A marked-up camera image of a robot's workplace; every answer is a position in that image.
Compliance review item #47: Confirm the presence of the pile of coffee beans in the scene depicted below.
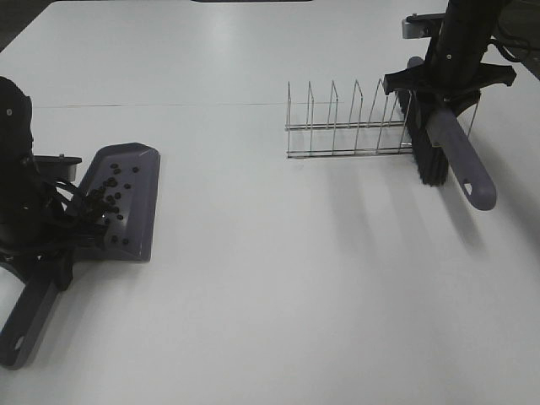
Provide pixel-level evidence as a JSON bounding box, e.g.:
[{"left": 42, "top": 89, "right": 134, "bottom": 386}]
[{"left": 80, "top": 159, "right": 135, "bottom": 249}]

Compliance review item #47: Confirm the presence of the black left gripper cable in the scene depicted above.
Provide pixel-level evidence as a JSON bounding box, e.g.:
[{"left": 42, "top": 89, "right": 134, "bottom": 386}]
[{"left": 41, "top": 179, "right": 111, "bottom": 254}]

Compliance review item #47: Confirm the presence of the purple plastic dustpan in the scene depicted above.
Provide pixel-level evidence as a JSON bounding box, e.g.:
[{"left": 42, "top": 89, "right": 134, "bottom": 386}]
[{"left": 1, "top": 143, "right": 160, "bottom": 370}]

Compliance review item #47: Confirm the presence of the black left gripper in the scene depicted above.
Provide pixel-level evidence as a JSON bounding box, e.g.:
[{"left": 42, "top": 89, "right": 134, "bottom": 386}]
[{"left": 1, "top": 77, "right": 80, "bottom": 291}]

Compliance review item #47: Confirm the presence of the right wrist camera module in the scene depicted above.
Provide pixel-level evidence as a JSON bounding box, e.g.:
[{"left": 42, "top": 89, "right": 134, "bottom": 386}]
[{"left": 402, "top": 13, "right": 445, "bottom": 39}]

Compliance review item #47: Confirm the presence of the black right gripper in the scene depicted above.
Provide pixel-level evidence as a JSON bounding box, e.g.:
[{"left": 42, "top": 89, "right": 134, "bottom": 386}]
[{"left": 383, "top": 1, "right": 516, "bottom": 100}]

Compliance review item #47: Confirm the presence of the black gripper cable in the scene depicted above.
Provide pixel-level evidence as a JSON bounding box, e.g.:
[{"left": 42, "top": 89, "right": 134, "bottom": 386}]
[
  {"left": 484, "top": 8, "right": 533, "bottom": 62},
  {"left": 41, "top": 179, "right": 111, "bottom": 254}
]

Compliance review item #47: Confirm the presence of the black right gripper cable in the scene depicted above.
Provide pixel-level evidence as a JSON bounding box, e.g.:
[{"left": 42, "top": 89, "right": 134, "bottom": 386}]
[{"left": 484, "top": 8, "right": 533, "bottom": 62}]

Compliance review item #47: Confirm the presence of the chrome wire dish rack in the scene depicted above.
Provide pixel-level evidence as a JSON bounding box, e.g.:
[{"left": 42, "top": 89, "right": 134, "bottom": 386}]
[{"left": 285, "top": 79, "right": 478, "bottom": 160}]

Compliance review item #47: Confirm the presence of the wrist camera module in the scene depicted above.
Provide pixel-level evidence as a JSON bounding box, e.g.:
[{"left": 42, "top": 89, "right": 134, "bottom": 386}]
[
  {"left": 402, "top": 13, "right": 445, "bottom": 39},
  {"left": 34, "top": 154, "right": 82, "bottom": 182}
]

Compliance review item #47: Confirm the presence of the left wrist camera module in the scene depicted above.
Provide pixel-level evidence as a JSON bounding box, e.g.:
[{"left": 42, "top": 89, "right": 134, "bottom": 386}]
[{"left": 34, "top": 154, "right": 82, "bottom": 182}]

